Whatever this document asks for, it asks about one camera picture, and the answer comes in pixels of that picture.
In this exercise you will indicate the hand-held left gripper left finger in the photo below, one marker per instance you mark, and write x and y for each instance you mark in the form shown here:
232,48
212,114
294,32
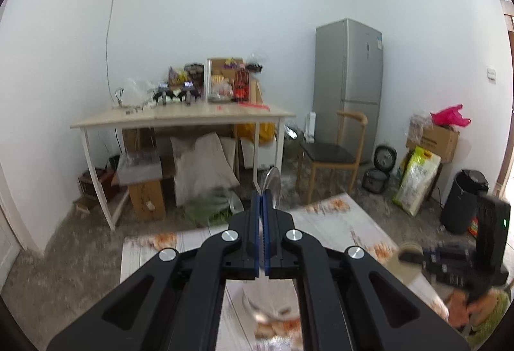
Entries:
255,246

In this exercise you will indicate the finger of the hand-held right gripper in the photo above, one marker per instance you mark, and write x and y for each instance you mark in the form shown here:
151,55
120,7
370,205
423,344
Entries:
412,257

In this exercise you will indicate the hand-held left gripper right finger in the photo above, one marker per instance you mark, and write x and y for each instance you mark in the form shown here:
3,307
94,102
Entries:
266,250

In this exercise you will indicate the white plastic bag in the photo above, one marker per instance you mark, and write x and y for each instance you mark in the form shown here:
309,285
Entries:
273,298

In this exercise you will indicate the metal spoon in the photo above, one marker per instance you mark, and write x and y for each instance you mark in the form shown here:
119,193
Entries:
271,182

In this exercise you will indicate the red detergent packet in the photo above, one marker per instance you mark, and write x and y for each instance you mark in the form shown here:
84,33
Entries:
474,226

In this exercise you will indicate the black trash bin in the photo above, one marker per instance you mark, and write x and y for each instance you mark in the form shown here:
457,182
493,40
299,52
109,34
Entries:
461,202

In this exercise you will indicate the bag of green vegetables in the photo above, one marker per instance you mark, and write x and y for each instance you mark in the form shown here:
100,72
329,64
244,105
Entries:
213,210

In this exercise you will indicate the floral plastic tablecloth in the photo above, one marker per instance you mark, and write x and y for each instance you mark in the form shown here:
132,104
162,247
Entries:
321,222

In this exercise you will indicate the yellow green rice bag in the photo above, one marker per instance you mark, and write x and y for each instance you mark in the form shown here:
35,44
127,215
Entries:
415,178

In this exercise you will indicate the black rice cooker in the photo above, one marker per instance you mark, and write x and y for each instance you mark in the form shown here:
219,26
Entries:
375,180

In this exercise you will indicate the large cardboard box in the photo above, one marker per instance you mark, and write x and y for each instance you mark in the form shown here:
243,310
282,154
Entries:
437,142

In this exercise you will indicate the wooden chair with dark seat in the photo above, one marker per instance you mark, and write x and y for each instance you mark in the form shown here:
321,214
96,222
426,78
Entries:
325,152

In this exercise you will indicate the yellow plastic bag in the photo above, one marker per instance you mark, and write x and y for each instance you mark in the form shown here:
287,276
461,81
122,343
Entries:
265,132

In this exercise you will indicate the pink plastic bag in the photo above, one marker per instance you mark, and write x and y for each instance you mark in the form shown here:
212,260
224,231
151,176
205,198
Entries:
447,116

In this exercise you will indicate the dark green bag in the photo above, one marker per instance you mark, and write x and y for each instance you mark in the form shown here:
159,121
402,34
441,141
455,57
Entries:
292,134

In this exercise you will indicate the cardboard box under desk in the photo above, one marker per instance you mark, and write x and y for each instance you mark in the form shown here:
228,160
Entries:
146,198

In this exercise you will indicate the clear crumpled plastic bag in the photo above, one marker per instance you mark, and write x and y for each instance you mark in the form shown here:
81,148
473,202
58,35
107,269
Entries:
419,124

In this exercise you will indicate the white upright bottle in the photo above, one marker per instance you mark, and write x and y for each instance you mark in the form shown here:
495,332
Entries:
311,128

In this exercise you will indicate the grey flat box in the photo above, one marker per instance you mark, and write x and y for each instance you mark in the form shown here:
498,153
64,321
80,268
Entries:
138,168

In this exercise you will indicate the wooden desk with white legs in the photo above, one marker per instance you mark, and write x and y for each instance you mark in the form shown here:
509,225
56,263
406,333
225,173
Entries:
200,114

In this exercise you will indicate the dark wooden crate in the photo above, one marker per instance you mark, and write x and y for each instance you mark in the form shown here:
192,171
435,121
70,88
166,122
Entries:
96,182

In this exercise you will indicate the black charger docks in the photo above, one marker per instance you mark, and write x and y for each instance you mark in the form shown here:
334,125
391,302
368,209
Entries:
176,94

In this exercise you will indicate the clear plastic wrap roll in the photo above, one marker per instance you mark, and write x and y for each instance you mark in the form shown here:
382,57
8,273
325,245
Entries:
209,80

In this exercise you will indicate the small cardboard box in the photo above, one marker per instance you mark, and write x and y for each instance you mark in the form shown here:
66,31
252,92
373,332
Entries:
221,67

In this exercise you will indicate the silver refrigerator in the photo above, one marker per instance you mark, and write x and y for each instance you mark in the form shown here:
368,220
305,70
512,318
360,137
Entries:
347,65

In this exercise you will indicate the white panel door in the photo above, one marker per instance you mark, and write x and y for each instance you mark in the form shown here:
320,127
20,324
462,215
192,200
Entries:
8,246

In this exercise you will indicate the white wall switch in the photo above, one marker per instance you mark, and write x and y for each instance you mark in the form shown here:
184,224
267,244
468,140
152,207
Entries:
491,75

